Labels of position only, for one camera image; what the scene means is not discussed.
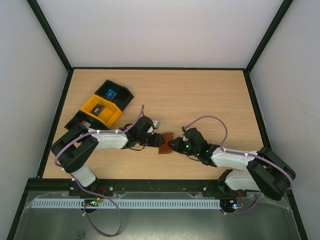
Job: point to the black card in yellow bin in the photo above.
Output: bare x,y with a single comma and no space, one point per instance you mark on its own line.
97,109

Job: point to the black storage bin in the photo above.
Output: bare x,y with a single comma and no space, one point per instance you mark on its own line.
123,97
86,119

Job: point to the brown leather card holder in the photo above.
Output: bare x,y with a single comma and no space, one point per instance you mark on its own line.
165,148

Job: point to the blue card in bin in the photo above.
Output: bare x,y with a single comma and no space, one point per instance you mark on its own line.
110,94

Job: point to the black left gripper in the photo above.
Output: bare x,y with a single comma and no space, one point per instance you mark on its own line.
155,142

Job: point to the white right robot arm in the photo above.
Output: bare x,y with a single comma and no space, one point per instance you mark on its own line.
261,170

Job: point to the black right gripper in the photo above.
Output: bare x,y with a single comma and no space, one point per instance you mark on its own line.
179,145

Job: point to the black enclosure frame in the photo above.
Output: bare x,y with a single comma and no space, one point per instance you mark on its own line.
31,184

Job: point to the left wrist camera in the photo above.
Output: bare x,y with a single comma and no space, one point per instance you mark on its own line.
155,125

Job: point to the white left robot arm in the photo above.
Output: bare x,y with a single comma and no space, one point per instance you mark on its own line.
73,149

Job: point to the yellow storage bin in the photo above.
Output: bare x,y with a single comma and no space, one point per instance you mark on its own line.
108,116

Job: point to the white slotted cable duct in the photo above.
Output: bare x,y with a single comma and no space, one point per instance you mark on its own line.
60,203

